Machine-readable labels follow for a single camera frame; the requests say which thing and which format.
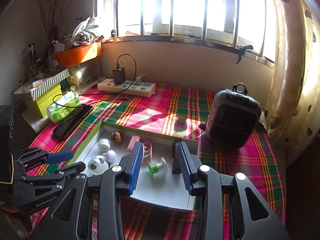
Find white panda figurine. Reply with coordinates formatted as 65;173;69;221
87;155;109;176

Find white round plug cap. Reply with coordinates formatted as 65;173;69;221
98;138;111;152

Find small white egg toy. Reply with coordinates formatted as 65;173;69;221
103;150;117;163

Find walnut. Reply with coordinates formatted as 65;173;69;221
111;131;123;145

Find pink oblong case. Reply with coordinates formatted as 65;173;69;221
126;135;140;154

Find pink white clip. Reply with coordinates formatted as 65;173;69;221
142;141;152;164

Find black rectangular flashlight device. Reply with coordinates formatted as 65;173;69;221
172;141;181;174

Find green white spool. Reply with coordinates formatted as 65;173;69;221
148;158;168;178

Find green white cardboard box tray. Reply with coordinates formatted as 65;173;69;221
69;121;199;210

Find yellow green box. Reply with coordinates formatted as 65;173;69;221
25;83;61;118

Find green tissue pack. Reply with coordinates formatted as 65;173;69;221
46;92;81;124

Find striped white box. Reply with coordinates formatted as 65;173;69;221
13;69;70;101

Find orange plastic tray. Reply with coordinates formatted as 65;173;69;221
53;42;101;67

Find grey black portable heater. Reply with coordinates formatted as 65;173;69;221
199;83;261;148

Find black charger adapter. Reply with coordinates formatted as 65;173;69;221
112;67;126;85

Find white power strip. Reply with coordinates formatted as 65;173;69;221
97;79;156;98

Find plaid bed cover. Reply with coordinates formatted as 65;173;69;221
32;85;286;239

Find red dried flower branches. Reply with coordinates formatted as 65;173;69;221
37;0;74;43

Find black hook on sill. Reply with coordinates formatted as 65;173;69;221
235;44;253;64

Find cream heart-pattern curtain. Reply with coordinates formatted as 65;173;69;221
265;0;319;166

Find black charger cable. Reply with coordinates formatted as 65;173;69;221
51;53;138;108

